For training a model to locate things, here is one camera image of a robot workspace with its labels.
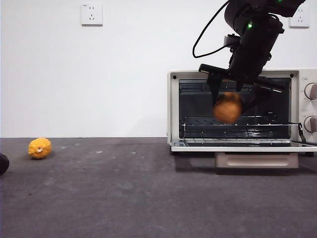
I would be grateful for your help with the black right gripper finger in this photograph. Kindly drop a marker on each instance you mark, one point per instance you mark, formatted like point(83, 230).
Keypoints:
point(258, 95)
point(215, 86)

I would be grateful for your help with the brown potato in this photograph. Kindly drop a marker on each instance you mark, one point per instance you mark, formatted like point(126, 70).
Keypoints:
point(227, 110)

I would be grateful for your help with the white Toshiba toaster oven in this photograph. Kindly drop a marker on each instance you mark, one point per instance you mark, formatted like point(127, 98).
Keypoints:
point(305, 109)

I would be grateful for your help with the beige temperature oven knob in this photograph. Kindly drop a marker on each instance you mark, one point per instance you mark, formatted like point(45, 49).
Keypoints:
point(310, 91)

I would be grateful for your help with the beige timer oven knob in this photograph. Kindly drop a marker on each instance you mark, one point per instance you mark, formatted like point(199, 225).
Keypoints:
point(310, 124)

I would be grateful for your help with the yellow lemon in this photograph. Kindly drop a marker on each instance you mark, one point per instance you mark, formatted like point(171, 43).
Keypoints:
point(39, 148)

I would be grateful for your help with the dark purple eggplant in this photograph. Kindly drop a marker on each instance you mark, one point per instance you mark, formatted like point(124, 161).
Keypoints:
point(3, 164)

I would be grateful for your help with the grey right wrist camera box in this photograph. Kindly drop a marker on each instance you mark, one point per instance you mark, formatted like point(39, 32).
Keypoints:
point(230, 41)

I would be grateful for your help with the white wall socket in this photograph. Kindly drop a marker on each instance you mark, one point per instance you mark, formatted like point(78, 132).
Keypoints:
point(92, 15)
point(301, 21)

